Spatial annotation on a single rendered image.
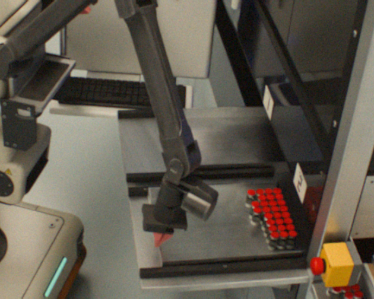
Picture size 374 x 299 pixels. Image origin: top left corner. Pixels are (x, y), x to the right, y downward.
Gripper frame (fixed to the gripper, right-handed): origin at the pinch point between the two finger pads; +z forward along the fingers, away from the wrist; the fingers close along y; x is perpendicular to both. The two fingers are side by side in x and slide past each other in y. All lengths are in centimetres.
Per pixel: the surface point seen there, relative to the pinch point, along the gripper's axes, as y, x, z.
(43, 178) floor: -22, 130, 97
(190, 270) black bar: 7.5, -7.6, 0.4
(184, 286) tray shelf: 6.3, -10.6, 2.6
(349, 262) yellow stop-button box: 37.8, -18.6, -18.0
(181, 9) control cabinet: 10, 88, -16
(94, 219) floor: 1, 104, 93
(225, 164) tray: 20.1, 29.3, -3.1
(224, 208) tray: 18.9, 15.3, 0.3
